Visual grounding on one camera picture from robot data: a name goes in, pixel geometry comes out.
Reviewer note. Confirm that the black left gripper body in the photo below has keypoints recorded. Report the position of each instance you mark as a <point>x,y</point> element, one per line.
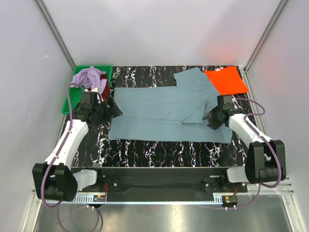
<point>102,112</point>

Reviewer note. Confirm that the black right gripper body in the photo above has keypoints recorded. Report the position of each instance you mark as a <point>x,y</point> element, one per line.
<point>213,118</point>

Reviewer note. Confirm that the grey blue t shirt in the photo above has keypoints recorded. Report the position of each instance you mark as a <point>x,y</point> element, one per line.
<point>169,114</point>

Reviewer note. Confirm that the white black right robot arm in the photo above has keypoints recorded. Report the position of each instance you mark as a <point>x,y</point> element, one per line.
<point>265,163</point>

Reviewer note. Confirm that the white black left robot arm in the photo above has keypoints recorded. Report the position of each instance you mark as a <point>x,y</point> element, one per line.
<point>53,179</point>

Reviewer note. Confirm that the dark red t shirt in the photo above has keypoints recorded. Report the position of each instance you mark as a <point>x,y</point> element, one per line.
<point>106,89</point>

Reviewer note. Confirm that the green plastic bin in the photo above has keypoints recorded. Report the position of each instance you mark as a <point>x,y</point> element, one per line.
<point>75,93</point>

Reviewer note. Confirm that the lilac t shirt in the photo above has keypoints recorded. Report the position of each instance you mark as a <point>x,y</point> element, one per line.
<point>88,78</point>

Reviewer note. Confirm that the folded orange t shirt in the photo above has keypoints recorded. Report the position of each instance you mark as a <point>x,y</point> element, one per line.
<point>227,81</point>

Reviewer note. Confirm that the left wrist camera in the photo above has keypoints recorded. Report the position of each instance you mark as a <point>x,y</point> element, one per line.
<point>95,90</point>

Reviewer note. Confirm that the right corner frame post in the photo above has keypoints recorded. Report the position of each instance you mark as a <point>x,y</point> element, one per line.
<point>270,26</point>

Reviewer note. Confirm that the corner frame post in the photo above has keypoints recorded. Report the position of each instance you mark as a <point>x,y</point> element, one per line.
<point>270,26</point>
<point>55,32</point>

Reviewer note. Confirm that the white slotted cable duct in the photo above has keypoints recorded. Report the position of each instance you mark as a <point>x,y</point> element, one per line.
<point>208,199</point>

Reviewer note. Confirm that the aluminium frame rail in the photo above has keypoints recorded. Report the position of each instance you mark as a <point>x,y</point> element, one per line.
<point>284,188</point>

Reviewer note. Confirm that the left corner frame post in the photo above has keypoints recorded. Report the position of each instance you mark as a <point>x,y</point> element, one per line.
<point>55,32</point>

